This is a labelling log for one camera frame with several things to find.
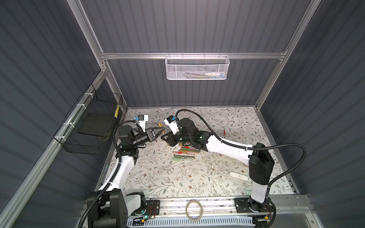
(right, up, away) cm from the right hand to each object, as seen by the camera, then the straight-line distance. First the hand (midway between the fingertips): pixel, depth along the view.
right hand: (163, 137), depth 75 cm
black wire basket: (-37, +4, -6) cm, 38 cm away
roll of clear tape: (+20, -39, -4) cm, 44 cm away
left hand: (+2, +4, -2) cm, 4 cm away
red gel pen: (+41, 0, +30) cm, 51 cm away
